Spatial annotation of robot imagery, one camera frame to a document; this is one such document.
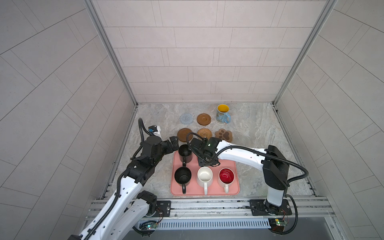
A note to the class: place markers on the metal corner profile right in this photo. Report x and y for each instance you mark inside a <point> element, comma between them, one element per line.
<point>324,15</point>

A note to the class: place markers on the cork paw print coaster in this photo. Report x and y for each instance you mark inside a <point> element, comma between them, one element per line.
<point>224,135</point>

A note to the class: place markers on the woven rattan round coaster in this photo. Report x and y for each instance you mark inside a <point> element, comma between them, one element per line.
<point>205,133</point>

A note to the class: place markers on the black mug front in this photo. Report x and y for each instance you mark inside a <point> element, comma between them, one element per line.
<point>183,176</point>

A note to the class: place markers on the right circuit board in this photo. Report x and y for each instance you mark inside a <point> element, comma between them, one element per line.
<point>278,224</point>

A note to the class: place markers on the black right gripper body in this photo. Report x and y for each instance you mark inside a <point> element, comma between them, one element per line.
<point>203,161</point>

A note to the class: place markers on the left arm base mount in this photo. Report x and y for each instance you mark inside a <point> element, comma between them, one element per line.
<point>156,208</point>

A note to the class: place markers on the left circuit board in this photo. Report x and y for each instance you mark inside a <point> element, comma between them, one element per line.
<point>149,225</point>

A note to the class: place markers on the metal corner profile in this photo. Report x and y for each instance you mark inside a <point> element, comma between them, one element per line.
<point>90,7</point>
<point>324,15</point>

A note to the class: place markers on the metal corner profile left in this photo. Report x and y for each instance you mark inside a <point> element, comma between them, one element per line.
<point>90,7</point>

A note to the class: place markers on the blue-grey woven round coaster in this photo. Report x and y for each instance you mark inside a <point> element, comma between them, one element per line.
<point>186,118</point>

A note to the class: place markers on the white mug red inside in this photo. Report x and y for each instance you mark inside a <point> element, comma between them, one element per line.
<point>226,178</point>

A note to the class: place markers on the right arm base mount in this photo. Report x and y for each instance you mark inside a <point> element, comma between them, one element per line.
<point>264,208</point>

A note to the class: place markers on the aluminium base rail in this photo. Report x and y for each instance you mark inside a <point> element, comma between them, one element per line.
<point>204,214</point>

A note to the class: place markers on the pink tray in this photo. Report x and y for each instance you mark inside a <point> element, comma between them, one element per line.
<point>193,188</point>

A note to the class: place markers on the black mug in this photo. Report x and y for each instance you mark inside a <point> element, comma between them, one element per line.
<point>183,176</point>
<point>185,155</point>

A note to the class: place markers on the dark wooden round coaster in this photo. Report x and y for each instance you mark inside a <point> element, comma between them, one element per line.
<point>182,135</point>

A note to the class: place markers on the circuit board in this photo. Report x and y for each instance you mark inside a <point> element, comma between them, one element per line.
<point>149,225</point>
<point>278,224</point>

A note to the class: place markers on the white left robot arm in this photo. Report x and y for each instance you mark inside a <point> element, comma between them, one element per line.
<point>130,202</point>

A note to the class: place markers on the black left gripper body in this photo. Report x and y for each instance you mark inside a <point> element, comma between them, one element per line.
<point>163,149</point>

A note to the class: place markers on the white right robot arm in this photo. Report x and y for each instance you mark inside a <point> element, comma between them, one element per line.
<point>275,168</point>

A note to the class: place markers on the blue mug yellow inside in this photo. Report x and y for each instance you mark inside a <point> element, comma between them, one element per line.
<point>222,115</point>

